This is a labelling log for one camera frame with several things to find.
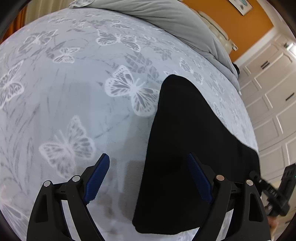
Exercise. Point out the cream curtain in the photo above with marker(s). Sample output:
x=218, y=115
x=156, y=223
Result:
x=39, y=8

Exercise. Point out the white wardrobe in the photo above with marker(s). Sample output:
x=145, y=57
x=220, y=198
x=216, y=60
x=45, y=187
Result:
x=267, y=81

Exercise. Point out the black pants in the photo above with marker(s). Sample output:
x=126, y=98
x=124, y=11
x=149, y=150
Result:
x=169, y=201

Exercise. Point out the butterfly print bed sheet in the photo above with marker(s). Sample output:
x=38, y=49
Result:
x=78, y=83

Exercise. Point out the beige leather headboard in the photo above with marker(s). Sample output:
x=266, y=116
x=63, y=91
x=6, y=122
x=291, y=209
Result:
x=221, y=35

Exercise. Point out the framed wall picture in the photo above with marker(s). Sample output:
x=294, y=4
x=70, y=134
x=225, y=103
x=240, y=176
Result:
x=243, y=6

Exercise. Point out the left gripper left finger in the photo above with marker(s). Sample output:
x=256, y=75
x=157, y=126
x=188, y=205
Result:
x=47, y=220

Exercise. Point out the right hand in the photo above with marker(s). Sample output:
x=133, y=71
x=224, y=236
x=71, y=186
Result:
x=273, y=221

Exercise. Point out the orange curtain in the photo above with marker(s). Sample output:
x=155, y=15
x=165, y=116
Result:
x=18, y=23

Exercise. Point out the grey duvet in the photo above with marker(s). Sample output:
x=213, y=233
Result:
x=180, y=21

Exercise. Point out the black item beside bed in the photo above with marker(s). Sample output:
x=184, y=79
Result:
x=236, y=68

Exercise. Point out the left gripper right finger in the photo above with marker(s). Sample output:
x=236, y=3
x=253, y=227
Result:
x=249, y=220

